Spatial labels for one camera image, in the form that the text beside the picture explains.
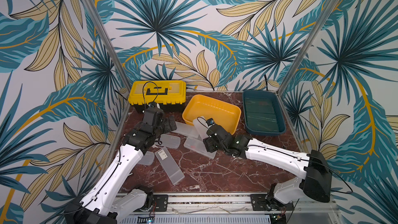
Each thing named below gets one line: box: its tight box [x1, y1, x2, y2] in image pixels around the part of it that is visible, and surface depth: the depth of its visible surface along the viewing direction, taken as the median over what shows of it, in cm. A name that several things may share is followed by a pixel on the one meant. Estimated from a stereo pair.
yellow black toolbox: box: [128, 80, 187, 113], surface depth 98 cm
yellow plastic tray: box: [181, 94, 242, 136], surface depth 111 cm
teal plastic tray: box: [242, 90, 287, 136], surface depth 107 cm
